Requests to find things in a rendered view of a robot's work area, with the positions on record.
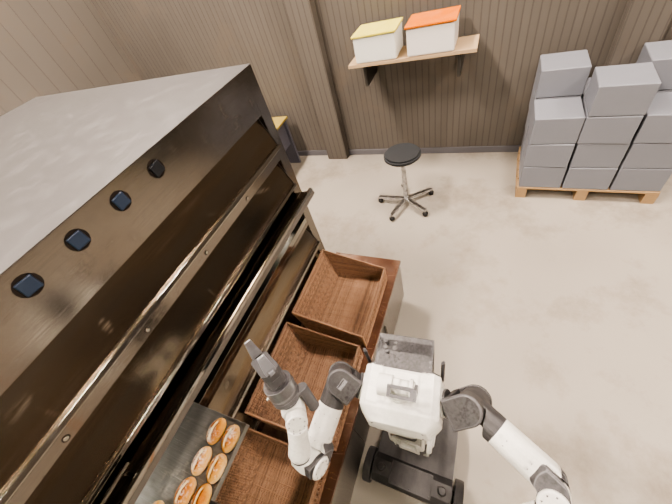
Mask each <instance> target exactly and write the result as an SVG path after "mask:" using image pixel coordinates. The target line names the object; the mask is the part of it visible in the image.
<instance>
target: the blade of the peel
mask: <svg viewBox="0 0 672 504"><path fill-rule="evenodd" d="M219 418H224V419H225V420H226V429H225V431H226V430H227V429H228V428H229V427H230V426H231V425H238V426H239V428H240V437H239V440H238V442H237V444H236V446H235V447H234V449H233V450H232V451H230V452H229V453H224V452H223V451H222V448H221V442H222V438H223V436H222V437H221V439H220V440H219V441H218V442H217V443H215V444H213V445H210V444H208V442H207V439H206V436H207V432H208V429H209V427H210V426H211V424H212V423H213V422H214V421H215V420H217V419H219ZM249 426H250V425H248V424H246V423H244V422H241V421H239V420H236V419H234V418H232V417H229V416H227V415H224V414H222V413H219V412H217V411H214V410H212V409H210V408H207V407H205V406H202V405H200V404H198V403H195V402H193V404H192V405H191V407H190V409H189V411H188V412H187V414H186V416H185V417H184V419H183V421H182V423H181V424H180V426H179V428H178V429H177V431H176V433H175V435H174V436H173V438H172V440H171V442H170V443H169V445H168V447H167V448H166V450H165V452H164V454H163V455H162V457H161V459H160V460H159V462H158V464H157V466H156V467H155V469H154V471H153V473H152V474H151V476H150V478H149V479H148V481H147V483H146V485H145V486H144V488H143V490H142V492H141V493H140V495H139V497H138V498H137V500H136V502H135V504H153V503H154V502H156V501H158V500H162V501H163V502H164V504H174V497H175V493H176V491H177V489H178V487H179V485H180V484H181V483H182V482H183V481H184V480H185V479H186V478H188V477H194V478H195V479H196V482H197V486H196V490H195V492H196V491H197V489H198V488H199V487H200V486H201V485H203V484H206V483H208V481H207V478H206V474H207V469H208V467H207V468H206V469H205V470H204V471H203V472H202V473H201V474H200V475H197V476H195V475H193V474H192V472H191V464H192V461H193V459H194V457H195V455H196V454H197V452H198V451H199V450H200V449H201V448H203V447H205V446H209V447H211V449H212V458H211V461H212V459H213V458H214V457H215V456H216V455H218V454H221V453H223V454H225V455H226V456H227V466H226V468H225V470H224V472H223V474H222V476H221V478H220V479H219V480H218V481H217V482H216V483H214V484H210V483H208V484H210V485H211V487H212V496H211V500H213V501H215V500H216V498H217V496H218V493H219V491H220V489H221V487H222V485H223V483H224V480H225V478H226V476H227V474H228V472H229V469H230V467H231V465H232V463H233V461H234V458H235V456H236V454H237V452H238V450H239V447H240V445H241V443H242V441H243V439H244V437H245V434H246V432H247V430H248V428H249ZM211 461H210V462H211ZM211 500H210V501H211Z"/></svg>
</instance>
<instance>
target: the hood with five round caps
mask: <svg viewBox="0 0 672 504"><path fill-rule="evenodd" d="M260 116H261V113H260V110H259V108H258V106H257V103H256V101H255V99H254V96H253V94H252V92H251V89H250V87H249V85H248V82H247V80H246V78H245V75H244V73H243V71H241V72H240V73H239V74H238V75H237V76H236V77H234V78H233V79H232V80H231V81H230V82H228V83H227V84H226V85H225V86H224V87H223V88H221V89H220V90H219V91H218V92H217V93H215V94H214V95H213V96H212V97H211V98H210V99H208V100H207V101H206V102H205V103H204V104H202V105H201V106H200V107H199V108H198V109H196V110H195V111H194V112H193V113H192V114H191V115H189V116H188V117H187V118H186V119H185V120H183V121H182V122H181V123H180V124H179V125H178V126H176V127H175V128H174V129H173V130H172V131H170V132H169V133H168V134H167V135H166V136H165V137H163V138H162V139H161V140H160V141H159V142H157V143H156V144H155V145H154V146H153V147H152V148H150V149H149V150H148V151H147V152H146V153H144V154H143V155H142V156H141V157H140V158H139V159H137V160H136V161H135V162H134V163H133V164H131V165H130V166H129V167H128V168H127V169H125V170H124V171H123V172H122V173H121V174H120V175H118V176H117V177H116V178H115V179H114V180H112V181H111V182H110V183H109V184H108V185H107V186H105V187H104V188H103V189H102V190H101V191H99V192H98V193H97V194H96V195H95V196H94V197H92V198H91V199H90V200H89V201H88V202H86V203H85V204H84V205H83V206H82V207H81V208H79V209H78V210H77V211H76V212H75V213H73V214H72V215H71V216H70V217H69V218H68V219H66V220H65V221H64V222H63V223H62V224H60V225H59V226H58V227H57V228H56V229H54V230H53V231H52V232H51V233H50V234H49V235H47V236H46V237H45V238H44V239H43V240H41V241H40V242H39V243H38V244H37V245H36V246H34V247H33V248H32V249H31V250H30V251H28V252H27V253H26V254H25V255H24V256H23V257H21V258H20V259H19V260H18V261H17V262H15V263H14V264H13V265H12V266H11V267H10V268H8V269H7V270H6V271H5V272H4V273H2V274H1V275H0V396H1V395H2V394H3V393H4V392H5V391H6V390H7V389H8V387H9V386H10V385H11V384H12V383H13V382H14V381H15V380H16V379H17V378H18V377H19V376H20V375H21V373H22V372H23V371H24V370H25V369H26V368H27V367H28V366H29V365H30V364H31V363H32V362H33V361H34V359H35V358H36V357H37V356H38V355H39V354H40V353H41V352H42V351H43V350H44V349H45V348H46V347H47V345H48V344H49V343H50V342H51V341H52V340H53V339H54V338H55V337H56V336H57V335H58V334H59V333H60V331H61V330H62V329H63V328H64V327H65V326H66V325H67V324H68V323H69V322H70V321H71V320H72V319H73V318H74V316H75V315H76V314H77V313H78V312H79V311H80V310H81V309H82V308H83V307H84V306H85V305H86V304H87V302H88V301H89V300H90V299H91V298H92V297H93V296H94V295H95V294H96V293H97V292H98V291H99V290H100V288H101V287H102V286H103V285H104V284H105V283H106V282H107V281H108V280H109V279H110V278H111V277H112V276H113V274H114V273H115V272H116V271H117V270H118V269H119V268H120V267H121V266H122V265H123V264H124V263H125V262H126V260H127V259H128V258H129V257H130V256H131V255H132V254H133V253H134V252H135V251H136V250H137V249H138V248H139V246H140V245H141V244H142V243H143V242H144V241H145V240H146V239H147V238H148V237H149V236H150V235H151V234H152V232H153V231H154V230H155V229H156V228H157V227H158V226H159V225H160V224H161V223H162V222H163V221H164V220H165V218H166V217H167V216H168V215H169V214H170V213H171V212H172V211H173V210H174V209H175V208H176V207H177V206H178V205H179V203H180V202H181V201H182V200H183V199H184V198H185V197H186V196H187V195H188V194H189V193H190V192H191V191H192V189H193V188H194V187H195V186H196V185H197V184H198V183H199V182H200V181H201V180H202V179H203V178H204V177H205V175H206V174H207V173H208V172H209V171H210V170H211V169H212V168H213V167H214V166H215V165H216V164H217V163H218V161H219V160H220V159H221V158H222V157H223V156H224V155H225V154H226V153H227V152H228V151H229V150H230V149H231V147H232V146H233V145H234V144H235V143H236V142H237V141H238V140H239V139H240V138H241V137H242V136H243V135H244V133H245V132H246V131H247V130H248V129H249V128H250V127H251V126H252V125H253V124H254V123H255V122H256V121H257V119H258V118H259V117H260Z"/></svg>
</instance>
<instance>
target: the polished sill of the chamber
mask: <svg viewBox="0 0 672 504"><path fill-rule="evenodd" d="M306 222H307V221H306V218H305V217H301V218H300V219H299V221H298V223H297V224H296V226H295V228H294V230H293V231H292V233H291V235H290V237H289V238H288V240H287V242H286V243H285V245H284V247H283V249H282V250H281V252H280V254H279V255H278V257H277V259H276V261H275V262H274V264H273V266H272V268H271V269H270V271H269V273H268V274H267V276H266V278H265V280H264V281H263V283H262V285H261V286H260V288H259V290H258V292H257V293H256V295H255V297H254V299H253V300H252V302H251V304H250V305H249V307H248V309H247V311H246V312H245V314H244V316H243V317H242V319H241V321H240V323H239V324H238V326H237V328H236V330H235V331H234V333H233V335H232V336H231V338H230V340H229V342H228V343H227V345H226V347H225V349H224V350H223V352H222V354H221V355H220V357H219V359H218V361H217V362H216V364H215V366H214V367H213V369H212V371H211V373H210V374H209V376H208V378H207V380H206V381H205V383H204V385H203V386H202V388H201V390H200V392H199V393H198V395H197V397H196V398H195V400H194V402H195V403H198V404H200V405H202V406H204V405H205V403H206V401H207V399H208V398H209V396H210V394H211V392H212V391H213V389H214V387H215V385H216V383H217V382H218V380H219V378H220V376H221V374H222V373H223V371H224V369H225V367H226V365H227V364H228V362H229V360H230V358H231V356H232V355H233V353H234V351H235V349H236V348H237V346H238V344H239V342H240V340H241V339H242V337H243V335H244V333H245V331H246V330H247V328H248V326H249V324H250V322H251V321H252V319H253V317H254V315H255V313H256V312H257V310H258V308H259V306H260V305H261V303H262V301H263V299H264V297H265V296H266V294H267V292H268V290H269V288H270V287H271V285H272V283H273V281H274V279H275V278H276V276H277V274H278V272H279V271H280V269H281V267H282V265H283V263H284V262H285V260H286V258H287V256H288V254H289V253H290V251H291V249H292V247H293V245H294V244H295V242H296V240H297V238H298V236H299V235H300V233H301V231H302V229H303V228H304V226H305V224H306Z"/></svg>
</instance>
